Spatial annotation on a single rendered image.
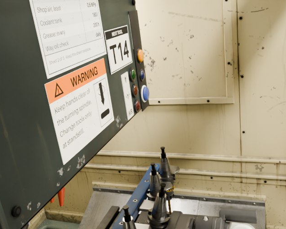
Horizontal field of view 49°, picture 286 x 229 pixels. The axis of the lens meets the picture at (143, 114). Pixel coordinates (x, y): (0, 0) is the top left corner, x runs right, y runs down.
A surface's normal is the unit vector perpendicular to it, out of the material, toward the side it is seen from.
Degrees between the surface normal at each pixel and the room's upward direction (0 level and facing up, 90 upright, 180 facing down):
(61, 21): 90
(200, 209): 24
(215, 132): 90
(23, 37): 90
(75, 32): 90
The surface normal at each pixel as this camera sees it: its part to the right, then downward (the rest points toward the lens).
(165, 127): -0.33, 0.35
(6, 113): 0.94, 0.00
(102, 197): -0.26, -0.71
